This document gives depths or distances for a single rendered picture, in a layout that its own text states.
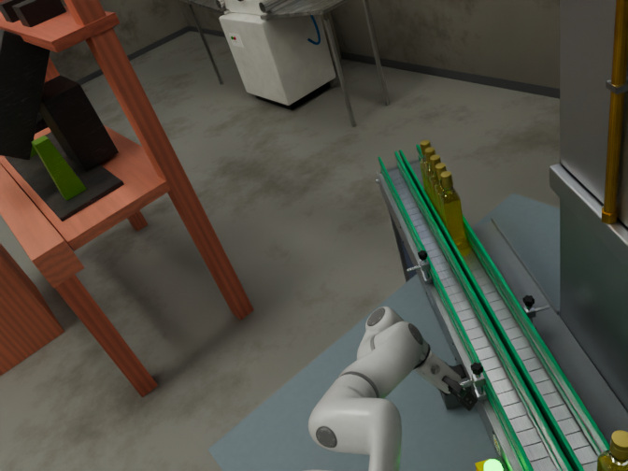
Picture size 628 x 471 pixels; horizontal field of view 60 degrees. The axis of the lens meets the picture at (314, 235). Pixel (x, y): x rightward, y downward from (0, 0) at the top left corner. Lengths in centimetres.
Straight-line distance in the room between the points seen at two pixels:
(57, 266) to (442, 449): 180
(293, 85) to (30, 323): 306
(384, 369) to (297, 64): 449
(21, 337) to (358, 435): 323
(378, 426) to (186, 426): 215
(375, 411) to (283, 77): 455
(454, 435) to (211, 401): 161
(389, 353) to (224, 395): 200
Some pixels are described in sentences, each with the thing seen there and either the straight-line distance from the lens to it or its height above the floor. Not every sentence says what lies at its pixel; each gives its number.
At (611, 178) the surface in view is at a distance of 113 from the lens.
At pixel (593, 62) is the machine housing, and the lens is 112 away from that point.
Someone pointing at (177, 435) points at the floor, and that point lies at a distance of 293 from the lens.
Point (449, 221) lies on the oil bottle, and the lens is 187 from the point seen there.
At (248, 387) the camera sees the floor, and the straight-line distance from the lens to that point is 291.
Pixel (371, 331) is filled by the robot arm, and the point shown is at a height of 130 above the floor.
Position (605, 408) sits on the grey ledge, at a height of 88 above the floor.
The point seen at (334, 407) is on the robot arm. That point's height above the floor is 144.
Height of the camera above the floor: 216
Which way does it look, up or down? 37 degrees down
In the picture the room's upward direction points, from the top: 20 degrees counter-clockwise
